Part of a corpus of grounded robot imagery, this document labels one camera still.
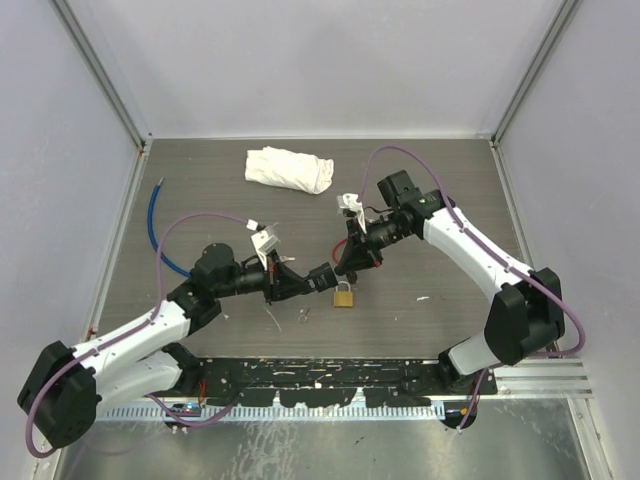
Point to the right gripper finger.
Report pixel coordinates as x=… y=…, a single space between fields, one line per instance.
x=355 y=258
x=354 y=239

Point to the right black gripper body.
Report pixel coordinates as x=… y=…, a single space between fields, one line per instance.
x=384 y=231

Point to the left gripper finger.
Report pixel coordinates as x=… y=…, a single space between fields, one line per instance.
x=282 y=292
x=289 y=278

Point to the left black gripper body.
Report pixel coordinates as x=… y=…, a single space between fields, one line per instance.
x=254 y=278

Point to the red cable padlock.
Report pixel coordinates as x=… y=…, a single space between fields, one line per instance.
x=335 y=250

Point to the small brass padlock key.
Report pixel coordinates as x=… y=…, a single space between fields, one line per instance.
x=303 y=315

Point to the brass padlock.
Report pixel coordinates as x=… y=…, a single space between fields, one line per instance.
x=343 y=296

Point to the black-headed keys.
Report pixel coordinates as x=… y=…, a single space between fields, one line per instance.
x=351 y=278

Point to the black padlock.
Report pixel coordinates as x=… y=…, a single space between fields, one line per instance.
x=322 y=277

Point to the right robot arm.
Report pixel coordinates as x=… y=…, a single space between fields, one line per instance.
x=524 y=315

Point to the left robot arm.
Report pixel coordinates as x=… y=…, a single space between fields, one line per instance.
x=69 y=386

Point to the white crumpled cloth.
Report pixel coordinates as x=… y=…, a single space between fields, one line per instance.
x=282 y=168

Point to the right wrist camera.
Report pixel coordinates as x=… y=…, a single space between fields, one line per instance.
x=350 y=205

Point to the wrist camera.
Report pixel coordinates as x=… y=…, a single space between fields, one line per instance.
x=263 y=239
x=350 y=205

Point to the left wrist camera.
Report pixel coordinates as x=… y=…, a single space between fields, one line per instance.
x=263 y=239

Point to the slotted cable duct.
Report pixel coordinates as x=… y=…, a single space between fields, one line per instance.
x=358 y=411

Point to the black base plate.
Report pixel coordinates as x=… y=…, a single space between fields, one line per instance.
x=317 y=382

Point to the aluminium frame rail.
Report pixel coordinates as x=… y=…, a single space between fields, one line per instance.
x=560 y=378

